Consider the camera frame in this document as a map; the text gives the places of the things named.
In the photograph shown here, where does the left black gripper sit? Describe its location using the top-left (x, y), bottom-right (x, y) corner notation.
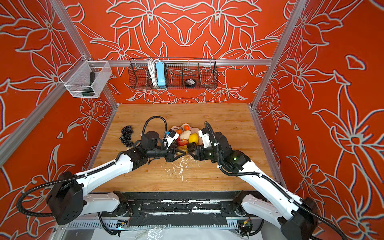
top-left (148, 143), bottom-right (186, 163)

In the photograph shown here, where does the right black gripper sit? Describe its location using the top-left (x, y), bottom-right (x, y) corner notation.
top-left (185, 144), bottom-right (225, 163)

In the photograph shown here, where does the large yellow lemon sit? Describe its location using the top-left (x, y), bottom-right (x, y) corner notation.
top-left (188, 133), bottom-right (199, 144)

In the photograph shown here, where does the black grape bunch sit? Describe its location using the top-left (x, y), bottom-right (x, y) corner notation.
top-left (120, 126), bottom-right (134, 148)

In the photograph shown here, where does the red wrinkled strawberry fruit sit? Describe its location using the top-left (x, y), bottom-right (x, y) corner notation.
top-left (178, 139), bottom-right (189, 146)

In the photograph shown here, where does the beige garlic-like fruit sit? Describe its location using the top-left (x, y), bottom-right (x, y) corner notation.
top-left (179, 130), bottom-right (191, 141)

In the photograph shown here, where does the pink scalloped fruit bowl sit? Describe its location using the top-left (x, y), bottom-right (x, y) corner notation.
top-left (171, 124), bottom-right (202, 147)

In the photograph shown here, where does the small yellow lemon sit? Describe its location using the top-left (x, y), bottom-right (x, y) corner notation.
top-left (176, 145), bottom-right (188, 156)

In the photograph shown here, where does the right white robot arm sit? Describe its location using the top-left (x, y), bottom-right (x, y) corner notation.
top-left (187, 129), bottom-right (318, 240)

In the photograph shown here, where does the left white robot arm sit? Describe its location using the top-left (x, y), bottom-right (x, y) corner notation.
top-left (47, 130), bottom-right (179, 225)

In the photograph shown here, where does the black round puck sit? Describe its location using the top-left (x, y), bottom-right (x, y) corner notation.
top-left (184, 79), bottom-right (197, 89)

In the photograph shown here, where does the light blue box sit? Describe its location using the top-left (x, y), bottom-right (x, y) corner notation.
top-left (156, 62), bottom-right (166, 88)

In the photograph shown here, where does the dark green brush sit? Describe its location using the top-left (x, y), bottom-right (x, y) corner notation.
top-left (82, 72), bottom-right (96, 97)

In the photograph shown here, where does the clear plastic bin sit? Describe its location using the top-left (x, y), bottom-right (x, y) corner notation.
top-left (60, 57), bottom-right (112, 99)

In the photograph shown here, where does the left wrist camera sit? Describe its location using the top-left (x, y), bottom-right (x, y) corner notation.
top-left (163, 130), bottom-right (180, 150)

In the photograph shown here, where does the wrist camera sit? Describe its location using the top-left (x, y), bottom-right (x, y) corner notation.
top-left (163, 130), bottom-right (180, 150)
top-left (199, 128), bottom-right (212, 148)

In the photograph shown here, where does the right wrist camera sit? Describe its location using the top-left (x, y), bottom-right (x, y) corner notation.
top-left (199, 128), bottom-right (212, 148)

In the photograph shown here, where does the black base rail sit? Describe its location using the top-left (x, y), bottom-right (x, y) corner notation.
top-left (102, 191), bottom-right (259, 228)

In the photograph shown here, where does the black wire basket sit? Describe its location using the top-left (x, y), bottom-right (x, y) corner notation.
top-left (128, 57), bottom-right (219, 90)

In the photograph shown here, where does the white coiled cable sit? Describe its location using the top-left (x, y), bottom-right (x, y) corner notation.
top-left (147, 59), bottom-right (159, 87)

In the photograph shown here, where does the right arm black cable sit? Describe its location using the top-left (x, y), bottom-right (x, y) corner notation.
top-left (203, 121), bottom-right (349, 240)

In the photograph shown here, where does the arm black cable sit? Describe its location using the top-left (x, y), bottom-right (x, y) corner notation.
top-left (203, 121), bottom-right (349, 240)
top-left (15, 115), bottom-right (168, 218)

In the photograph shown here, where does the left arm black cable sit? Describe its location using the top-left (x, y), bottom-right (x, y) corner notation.
top-left (15, 115), bottom-right (168, 218)

